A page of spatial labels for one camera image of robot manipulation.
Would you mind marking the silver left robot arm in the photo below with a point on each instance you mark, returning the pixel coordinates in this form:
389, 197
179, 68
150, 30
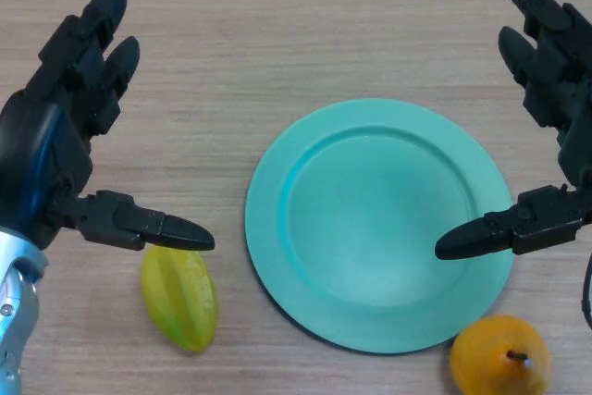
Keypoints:
16, 302

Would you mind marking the orange pear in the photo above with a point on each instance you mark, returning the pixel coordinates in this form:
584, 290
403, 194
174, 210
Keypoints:
495, 362

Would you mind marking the yellow starfruit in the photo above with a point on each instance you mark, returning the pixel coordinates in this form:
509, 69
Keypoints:
180, 302

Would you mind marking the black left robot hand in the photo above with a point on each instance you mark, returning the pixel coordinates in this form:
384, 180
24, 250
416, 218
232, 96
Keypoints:
41, 150

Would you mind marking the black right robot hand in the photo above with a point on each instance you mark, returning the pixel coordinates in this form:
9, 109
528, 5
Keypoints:
555, 80

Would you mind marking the green round plate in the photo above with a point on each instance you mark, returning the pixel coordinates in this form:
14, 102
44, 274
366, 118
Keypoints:
370, 228

